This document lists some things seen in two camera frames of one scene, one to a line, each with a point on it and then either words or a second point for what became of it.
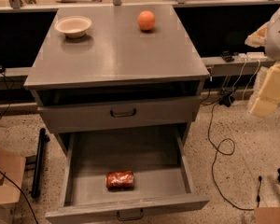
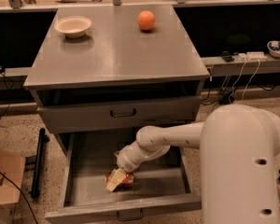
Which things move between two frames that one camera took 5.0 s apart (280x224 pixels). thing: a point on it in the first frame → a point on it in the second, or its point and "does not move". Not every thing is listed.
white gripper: (279, 39) → (126, 164)
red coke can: (119, 181) does not move
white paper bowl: (73, 26) does not move
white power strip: (252, 56) does not move
